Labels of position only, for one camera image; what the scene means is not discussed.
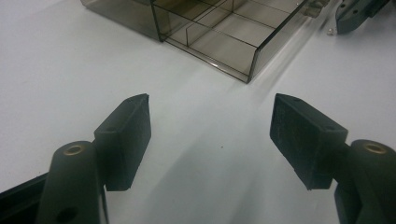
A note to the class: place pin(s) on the small clear bead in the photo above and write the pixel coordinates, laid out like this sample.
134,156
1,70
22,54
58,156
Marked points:
330,31

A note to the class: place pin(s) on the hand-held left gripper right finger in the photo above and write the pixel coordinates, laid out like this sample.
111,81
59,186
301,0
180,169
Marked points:
305,140

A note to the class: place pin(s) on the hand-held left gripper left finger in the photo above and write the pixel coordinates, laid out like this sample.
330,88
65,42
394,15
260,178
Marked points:
124,140

